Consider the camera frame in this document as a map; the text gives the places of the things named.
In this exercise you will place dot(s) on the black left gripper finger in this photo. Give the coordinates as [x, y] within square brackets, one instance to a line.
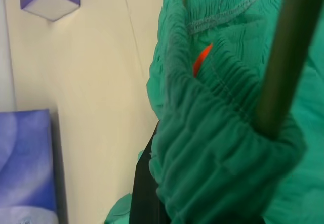
[144, 191]

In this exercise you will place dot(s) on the green fabric garment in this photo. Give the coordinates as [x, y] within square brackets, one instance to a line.
[215, 145]

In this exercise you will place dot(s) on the blue tissue pack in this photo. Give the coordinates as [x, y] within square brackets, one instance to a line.
[25, 163]

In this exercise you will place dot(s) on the orange tag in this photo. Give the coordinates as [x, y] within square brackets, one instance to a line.
[201, 59]

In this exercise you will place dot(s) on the purple white box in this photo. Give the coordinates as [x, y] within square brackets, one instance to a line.
[50, 4]

